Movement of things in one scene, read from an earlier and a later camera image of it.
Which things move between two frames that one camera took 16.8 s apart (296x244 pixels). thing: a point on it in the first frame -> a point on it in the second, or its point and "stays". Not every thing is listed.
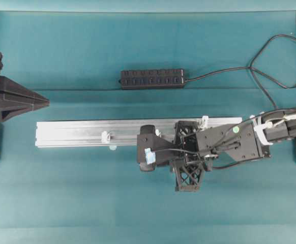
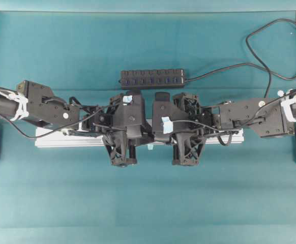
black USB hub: (152, 79) stays
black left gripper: (5, 99) -> (121, 149)
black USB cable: (260, 73) -> (264, 66)
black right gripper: (188, 164) -> (204, 120)
